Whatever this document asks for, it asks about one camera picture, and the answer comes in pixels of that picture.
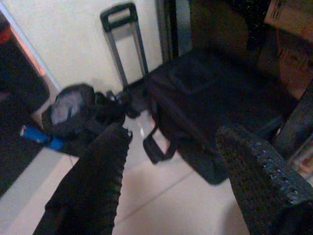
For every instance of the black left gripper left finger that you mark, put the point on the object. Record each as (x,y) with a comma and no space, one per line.
(93,176)

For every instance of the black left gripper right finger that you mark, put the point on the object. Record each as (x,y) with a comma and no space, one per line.
(259,181)

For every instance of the black and grey backpack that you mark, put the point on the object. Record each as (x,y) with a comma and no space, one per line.
(71,110)

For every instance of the blue plastic tube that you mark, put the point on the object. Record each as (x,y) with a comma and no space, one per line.
(36,134)

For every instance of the black trolley suitcase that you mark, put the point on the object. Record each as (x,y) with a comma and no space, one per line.
(207,102)

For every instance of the black case with red trim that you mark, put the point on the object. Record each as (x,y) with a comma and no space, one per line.
(17,85)

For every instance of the brown cardboard box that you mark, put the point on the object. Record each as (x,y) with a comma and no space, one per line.
(296,68)

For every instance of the light cardboard box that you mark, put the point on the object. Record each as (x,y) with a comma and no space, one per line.
(291,17)

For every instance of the grey metal frame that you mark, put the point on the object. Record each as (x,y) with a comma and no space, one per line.
(171,27)

